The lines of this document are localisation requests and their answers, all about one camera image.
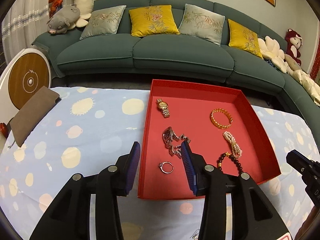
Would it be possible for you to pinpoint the left yellow embroidered cushion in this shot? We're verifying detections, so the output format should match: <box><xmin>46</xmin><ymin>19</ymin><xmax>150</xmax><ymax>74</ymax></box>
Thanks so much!
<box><xmin>129</xmin><ymin>5</ymin><xmax>180</xmax><ymax>37</ymax></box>

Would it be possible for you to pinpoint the red cardboard tray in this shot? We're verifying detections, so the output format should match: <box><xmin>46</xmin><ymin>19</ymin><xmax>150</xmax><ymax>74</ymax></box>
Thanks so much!
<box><xmin>138</xmin><ymin>80</ymin><xmax>280</xmax><ymax>200</ymax></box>

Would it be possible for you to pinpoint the beige plush toy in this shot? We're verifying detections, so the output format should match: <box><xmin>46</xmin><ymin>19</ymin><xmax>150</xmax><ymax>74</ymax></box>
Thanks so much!
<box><xmin>285</xmin><ymin>54</ymin><xmax>301</xmax><ymax>71</ymax></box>

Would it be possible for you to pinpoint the red wall hanging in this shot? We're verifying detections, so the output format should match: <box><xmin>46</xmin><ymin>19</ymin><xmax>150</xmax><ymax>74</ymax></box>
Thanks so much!
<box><xmin>310</xmin><ymin>46</ymin><xmax>320</xmax><ymax>81</ymax></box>

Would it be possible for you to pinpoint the left grey embroidered cushion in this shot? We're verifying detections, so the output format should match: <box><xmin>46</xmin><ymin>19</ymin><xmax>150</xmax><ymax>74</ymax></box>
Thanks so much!
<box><xmin>80</xmin><ymin>5</ymin><xmax>126</xmax><ymax>40</ymax></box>

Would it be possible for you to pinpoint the red monkey plush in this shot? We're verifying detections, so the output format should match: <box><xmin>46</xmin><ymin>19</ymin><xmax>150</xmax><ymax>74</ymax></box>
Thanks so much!
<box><xmin>285</xmin><ymin>29</ymin><xmax>303</xmax><ymax>66</ymax></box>

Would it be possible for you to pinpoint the right hand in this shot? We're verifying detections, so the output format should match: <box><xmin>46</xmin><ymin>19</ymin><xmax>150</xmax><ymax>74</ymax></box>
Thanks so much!
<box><xmin>295</xmin><ymin>206</ymin><xmax>320</xmax><ymax>240</ymax></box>

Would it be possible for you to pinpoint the blue patterned tablecloth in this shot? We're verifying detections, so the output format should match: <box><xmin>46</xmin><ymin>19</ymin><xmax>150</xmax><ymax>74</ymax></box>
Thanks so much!
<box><xmin>1</xmin><ymin>87</ymin><xmax>319</xmax><ymax>239</ymax></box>

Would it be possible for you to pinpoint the dark bead bracelet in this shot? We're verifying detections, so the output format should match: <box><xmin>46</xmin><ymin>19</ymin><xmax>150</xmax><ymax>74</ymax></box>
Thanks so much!
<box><xmin>216</xmin><ymin>151</ymin><xmax>244</xmax><ymax>177</ymax></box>

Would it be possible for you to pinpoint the grey embroidered cushion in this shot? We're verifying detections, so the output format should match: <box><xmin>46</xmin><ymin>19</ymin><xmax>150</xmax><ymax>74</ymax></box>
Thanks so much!
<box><xmin>178</xmin><ymin>4</ymin><xmax>225</xmax><ymax>46</ymax></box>
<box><xmin>80</xmin><ymin>5</ymin><xmax>126</xmax><ymax>40</ymax></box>

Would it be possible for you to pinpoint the round white wood device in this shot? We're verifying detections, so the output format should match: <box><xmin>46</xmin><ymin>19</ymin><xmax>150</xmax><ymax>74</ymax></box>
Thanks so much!
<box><xmin>1</xmin><ymin>48</ymin><xmax>51</xmax><ymax>109</ymax></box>

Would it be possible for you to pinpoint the right yellow embroidered cushion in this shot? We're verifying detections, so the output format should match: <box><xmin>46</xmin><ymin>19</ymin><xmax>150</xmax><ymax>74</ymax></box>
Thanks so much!
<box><xmin>228</xmin><ymin>19</ymin><xmax>263</xmax><ymax>59</ymax></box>

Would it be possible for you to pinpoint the silver ring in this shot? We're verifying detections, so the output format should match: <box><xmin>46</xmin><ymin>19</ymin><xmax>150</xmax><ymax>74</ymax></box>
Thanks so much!
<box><xmin>158</xmin><ymin>161</ymin><xmax>175</xmax><ymax>175</ymax></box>

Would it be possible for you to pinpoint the dark green sofa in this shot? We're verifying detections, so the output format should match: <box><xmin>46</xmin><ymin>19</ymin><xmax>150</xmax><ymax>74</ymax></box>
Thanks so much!
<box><xmin>31</xmin><ymin>0</ymin><xmax>320</xmax><ymax>136</ymax></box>

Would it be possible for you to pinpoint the silver wrist watch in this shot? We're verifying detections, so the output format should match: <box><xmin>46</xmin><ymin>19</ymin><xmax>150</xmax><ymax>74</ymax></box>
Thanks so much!
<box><xmin>162</xmin><ymin>126</ymin><xmax>191</xmax><ymax>159</ymax></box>

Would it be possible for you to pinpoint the pearl bracelet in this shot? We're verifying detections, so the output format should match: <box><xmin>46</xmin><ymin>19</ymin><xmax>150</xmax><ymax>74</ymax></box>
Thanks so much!
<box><xmin>222</xmin><ymin>130</ymin><xmax>243</xmax><ymax>159</ymax></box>

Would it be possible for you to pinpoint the cream satin blanket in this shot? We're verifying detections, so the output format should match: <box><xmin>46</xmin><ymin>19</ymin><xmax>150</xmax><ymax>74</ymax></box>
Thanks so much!
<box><xmin>292</xmin><ymin>70</ymin><xmax>320</xmax><ymax>106</ymax></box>

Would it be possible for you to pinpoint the red curtain tie ornament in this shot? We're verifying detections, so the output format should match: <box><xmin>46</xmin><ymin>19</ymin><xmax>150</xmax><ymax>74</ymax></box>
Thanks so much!
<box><xmin>48</xmin><ymin>0</ymin><xmax>63</xmax><ymax>17</ymax></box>

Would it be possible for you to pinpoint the gold chain bracelet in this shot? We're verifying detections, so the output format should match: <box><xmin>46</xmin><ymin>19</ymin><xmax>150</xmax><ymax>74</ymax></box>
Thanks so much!
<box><xmin>209</xmin><ymin>107</ymin><xmax>234</xmax><ymax>130</ymax></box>

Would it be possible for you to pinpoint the white flower cushion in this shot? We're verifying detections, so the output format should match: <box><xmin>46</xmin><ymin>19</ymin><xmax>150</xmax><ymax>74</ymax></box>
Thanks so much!
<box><xmin>258</xmin><ymin>36</ymin><xmax>289</xmax><ymax>73</ymax></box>

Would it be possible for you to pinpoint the grey pig plush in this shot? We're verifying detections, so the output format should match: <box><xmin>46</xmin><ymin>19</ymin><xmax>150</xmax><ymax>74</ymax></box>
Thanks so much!
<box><xmin>47</xmin><ymin>5</ymin><xmax>80</xmax><ymax>35</ymax></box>

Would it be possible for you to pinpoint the white curtain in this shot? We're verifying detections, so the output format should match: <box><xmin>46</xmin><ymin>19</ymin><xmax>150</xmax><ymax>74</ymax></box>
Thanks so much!
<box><xmin>1</xmin><ymin>0</ymin><xmax>49</xmax><ymax>63</ymax></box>

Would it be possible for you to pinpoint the yellow embroidered cushion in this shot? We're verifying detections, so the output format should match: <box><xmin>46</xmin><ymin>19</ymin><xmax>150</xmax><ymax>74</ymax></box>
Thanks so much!
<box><xmin>228</xmin><ymin>19</ymin><xmax>263</xmax><ymax>59</ymax></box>
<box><xmin>129</xmin><ymin>5</ymin><xmax>180</xmax><ymax>37</ymax></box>

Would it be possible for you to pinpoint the right grey embroidered cushion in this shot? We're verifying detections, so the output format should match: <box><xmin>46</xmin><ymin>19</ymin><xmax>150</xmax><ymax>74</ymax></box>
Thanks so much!
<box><xmin>178</xmin><ymin>4</ymin><xmax>225</xmax><ymax>46</ymax></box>

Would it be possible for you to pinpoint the brown suede pouch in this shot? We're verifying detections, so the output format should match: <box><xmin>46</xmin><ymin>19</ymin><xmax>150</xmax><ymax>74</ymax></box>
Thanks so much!
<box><xmin>10</xmin><ymin>86</ymin><xmax>61</xmax><ymax>147</ymax></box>

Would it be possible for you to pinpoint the gold wrist watch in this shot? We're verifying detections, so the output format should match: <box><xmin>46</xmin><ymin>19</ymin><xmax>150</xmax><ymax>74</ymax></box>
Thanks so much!
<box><xmin>156</xmin><ymin>98</ymin><xmax>170</xmax><ymax>118</ymax></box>

